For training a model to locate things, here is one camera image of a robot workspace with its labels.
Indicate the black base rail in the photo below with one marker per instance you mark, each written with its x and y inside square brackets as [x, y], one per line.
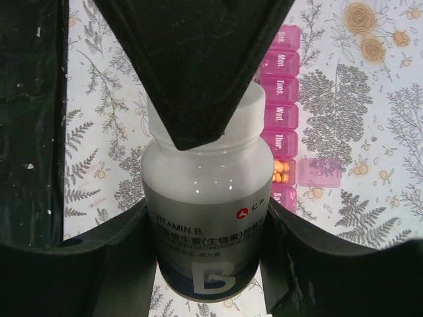
[33, 109]

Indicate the floral table mat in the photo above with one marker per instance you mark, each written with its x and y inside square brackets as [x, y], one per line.
[360, 101]

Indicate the white capped pill bottle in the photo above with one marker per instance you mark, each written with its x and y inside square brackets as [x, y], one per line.
[207, 213]

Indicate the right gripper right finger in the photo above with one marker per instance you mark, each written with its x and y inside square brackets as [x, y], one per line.
[307, 271]

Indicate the white bottle cap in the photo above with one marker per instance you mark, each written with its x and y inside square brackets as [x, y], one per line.
[246, 124]

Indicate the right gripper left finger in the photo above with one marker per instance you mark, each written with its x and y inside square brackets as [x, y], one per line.
[106, 271]

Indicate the pink weekly pill organizer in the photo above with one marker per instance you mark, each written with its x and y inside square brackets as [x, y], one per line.
[278, 76]

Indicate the orange pills in organizer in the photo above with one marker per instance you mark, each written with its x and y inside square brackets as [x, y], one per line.
[281, 172]

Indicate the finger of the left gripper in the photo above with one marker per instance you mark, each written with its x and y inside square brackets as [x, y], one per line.
[195, 58]

